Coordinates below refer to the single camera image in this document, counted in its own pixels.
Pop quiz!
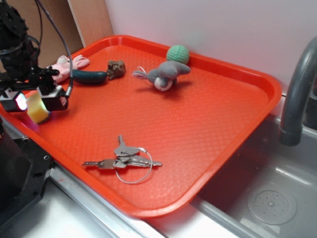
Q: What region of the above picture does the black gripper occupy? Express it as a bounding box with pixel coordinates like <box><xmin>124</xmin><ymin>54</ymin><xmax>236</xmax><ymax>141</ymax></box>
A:
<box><xmin>0</xmin><ymin>39</ymin><xmax>68</xmax><ymax>112</ymax></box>

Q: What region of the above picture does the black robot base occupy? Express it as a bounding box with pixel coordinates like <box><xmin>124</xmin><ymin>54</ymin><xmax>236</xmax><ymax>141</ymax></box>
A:
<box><xmin>0</xmin><ymin>119</ymin><xmax>52</xmax><ymax>229</ymax></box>

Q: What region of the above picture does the sink drain cover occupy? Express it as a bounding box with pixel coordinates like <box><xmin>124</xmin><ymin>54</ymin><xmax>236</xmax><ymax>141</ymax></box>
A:
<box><xmin>247</xmin><ymin>184</ymin><xmax>297</xmax><ymax>225</ymax></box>

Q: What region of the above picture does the brown rock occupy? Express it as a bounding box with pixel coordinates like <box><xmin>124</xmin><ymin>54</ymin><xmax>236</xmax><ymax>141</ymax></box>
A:
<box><xmin>106</xmin><ymin>60</ymin><xmax>126</xmax><ymax>80</ymax></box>

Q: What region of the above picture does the grey toy sink basin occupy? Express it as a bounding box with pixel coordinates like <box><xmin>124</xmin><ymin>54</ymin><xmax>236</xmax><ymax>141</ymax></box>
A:
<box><xmin>150</xmin><ymin>117</ymin><xmax>317</xmax><ymax>238</ymax></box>

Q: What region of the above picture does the grey toy faucet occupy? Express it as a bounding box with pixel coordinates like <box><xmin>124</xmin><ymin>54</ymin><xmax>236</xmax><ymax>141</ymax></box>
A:
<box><xmin>279</xmin><ymin>38</ymin><xmax>317</xmax><ymax>146</ymax></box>

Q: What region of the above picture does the dark green toy cucumber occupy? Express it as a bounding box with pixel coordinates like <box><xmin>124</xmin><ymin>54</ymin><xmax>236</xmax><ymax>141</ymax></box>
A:
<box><xmin>72</xmin><ymin>69</ymin><xmax>107</xmax><ymax>85</ymax></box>

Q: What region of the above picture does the silver key upright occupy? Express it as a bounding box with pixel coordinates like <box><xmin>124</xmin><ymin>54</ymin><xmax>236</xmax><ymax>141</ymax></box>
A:
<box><xmin>114</xmin><ymin>135</ymin><xmax>139</xmax><ymax>157</ymax></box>

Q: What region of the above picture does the yellow green sponge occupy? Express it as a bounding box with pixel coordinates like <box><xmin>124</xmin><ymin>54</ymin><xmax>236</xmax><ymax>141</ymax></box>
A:
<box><xmin>26</xmin><ymin>91</ymin><xmax>51</xmax><ymax>124</ymax></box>

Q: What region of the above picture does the wooden board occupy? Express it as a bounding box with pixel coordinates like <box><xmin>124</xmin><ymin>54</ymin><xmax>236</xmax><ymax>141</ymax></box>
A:
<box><xmin>68</xmin><ymin>0</ymin><xmax>113</xmax><ymax>47</ymax></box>

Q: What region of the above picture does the green textured ball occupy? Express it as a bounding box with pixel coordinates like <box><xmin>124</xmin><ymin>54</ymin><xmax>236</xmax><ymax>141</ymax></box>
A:
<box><xmin>166</xmin><ymin>45</ymin><xmax>190</xmax><ymax>64</ymax></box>

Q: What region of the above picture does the wire key ring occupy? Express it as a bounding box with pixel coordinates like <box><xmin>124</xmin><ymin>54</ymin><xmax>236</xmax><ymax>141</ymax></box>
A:
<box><xmin>115</xmin><ymin>146</ymin><xmax>153</xmax><ymax>185</ymax></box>

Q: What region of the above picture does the red plastic tray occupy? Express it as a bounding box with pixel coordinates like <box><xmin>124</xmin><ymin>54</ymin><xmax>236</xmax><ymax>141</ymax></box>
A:
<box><xmin>0</xmin><ymin>36</ymin><xmax>282</xmax><ymax>218</ymax></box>

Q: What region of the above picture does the silver key pointing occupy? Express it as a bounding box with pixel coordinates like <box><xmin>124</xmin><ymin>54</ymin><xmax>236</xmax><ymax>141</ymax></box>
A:
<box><xmin>113</xmin><ymin>155</ymin><xmax>162</xmax><ymax>168</ymax></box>
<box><xmin>82</xmin><ymin>159</ymin><xmax>127</xmax><ymax>170</ymax></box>

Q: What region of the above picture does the grey braided cable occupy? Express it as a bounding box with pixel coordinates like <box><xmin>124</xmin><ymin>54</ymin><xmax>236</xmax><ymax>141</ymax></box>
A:
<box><xmin>34</xmin><ymin>0</ymin><xmax>74</xmax><ymax>98</ymax></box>

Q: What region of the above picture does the silver key pointing right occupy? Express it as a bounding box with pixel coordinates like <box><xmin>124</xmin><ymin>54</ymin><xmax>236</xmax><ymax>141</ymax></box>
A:
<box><xmin>113</xmin><ymin>155</ymin><xmax>162</xmax><ymax>168</ymax></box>

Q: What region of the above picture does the grey plush elephant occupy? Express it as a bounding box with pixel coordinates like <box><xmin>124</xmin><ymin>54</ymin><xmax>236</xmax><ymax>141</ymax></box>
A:
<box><xmin>132</xmin><ymin>60</ymin><xmax>191</xmax><ymax>92</ymax></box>

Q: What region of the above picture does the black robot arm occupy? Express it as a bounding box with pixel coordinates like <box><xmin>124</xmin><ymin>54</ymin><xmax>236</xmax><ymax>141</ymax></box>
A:
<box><xmin>0</xmin><ymin>0</ymin><xmax>72</xmax><ymax>112</ymax></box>

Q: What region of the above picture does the silver key pointing left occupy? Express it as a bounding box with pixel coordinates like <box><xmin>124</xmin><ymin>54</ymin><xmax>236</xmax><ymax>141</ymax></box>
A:
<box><xmin>82</xmin><ymin>159</ymin><xmax>127</xmax><ymax>170</ymax></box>

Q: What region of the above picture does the pink plush bunny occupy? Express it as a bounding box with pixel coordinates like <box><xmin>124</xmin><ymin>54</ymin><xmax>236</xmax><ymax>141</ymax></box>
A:
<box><xmin>47</xmin><ymin>55</ymin><xmax>90</xmax><ymax>83</ymax></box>

